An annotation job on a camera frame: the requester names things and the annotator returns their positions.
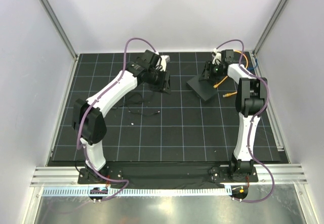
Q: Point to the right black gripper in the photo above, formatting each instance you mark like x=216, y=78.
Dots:
x=204, y=76

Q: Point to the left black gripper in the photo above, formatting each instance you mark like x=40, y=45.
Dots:
x=165, y=76

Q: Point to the yellow ethernet cable short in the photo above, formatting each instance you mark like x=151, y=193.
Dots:
x=220, y=82

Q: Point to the black network switch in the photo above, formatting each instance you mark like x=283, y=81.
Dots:
x=202, y=88

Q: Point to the black power adapter plug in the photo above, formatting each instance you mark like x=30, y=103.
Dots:
x=158, y=80

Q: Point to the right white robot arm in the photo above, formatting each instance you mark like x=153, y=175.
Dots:
x=251, y=97

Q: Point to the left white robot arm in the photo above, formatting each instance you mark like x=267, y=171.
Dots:
x=88, y=119

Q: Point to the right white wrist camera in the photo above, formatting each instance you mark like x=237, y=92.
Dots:
x=216, y=54

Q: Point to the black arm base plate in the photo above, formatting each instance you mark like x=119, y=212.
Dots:
x=178, y=175

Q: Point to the right aluminium corner post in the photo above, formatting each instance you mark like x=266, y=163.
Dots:
x=270, y=25

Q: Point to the aluminium corner post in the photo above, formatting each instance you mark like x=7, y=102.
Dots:
x=270, y=25
x=57, y=25

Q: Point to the aluminium frame rail front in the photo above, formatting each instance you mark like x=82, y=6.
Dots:
x=282, y=174

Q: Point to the left aluminium corner post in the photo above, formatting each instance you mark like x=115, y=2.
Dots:
x=57, y=25

